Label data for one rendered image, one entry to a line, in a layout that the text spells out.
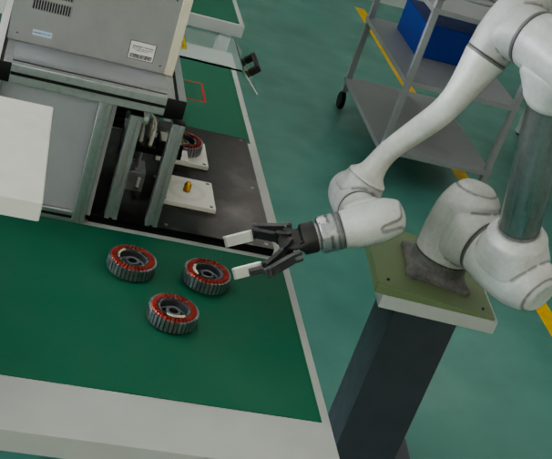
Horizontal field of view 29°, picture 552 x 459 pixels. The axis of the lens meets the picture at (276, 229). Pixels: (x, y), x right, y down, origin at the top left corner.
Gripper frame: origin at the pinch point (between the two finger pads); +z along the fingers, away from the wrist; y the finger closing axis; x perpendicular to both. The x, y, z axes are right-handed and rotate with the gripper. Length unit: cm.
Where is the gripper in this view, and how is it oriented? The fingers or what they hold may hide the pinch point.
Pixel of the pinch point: (232, 256)
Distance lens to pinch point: 247.8
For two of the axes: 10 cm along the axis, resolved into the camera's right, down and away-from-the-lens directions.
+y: 1.9, 5.3, -8.3
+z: -9.7, 2.4, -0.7
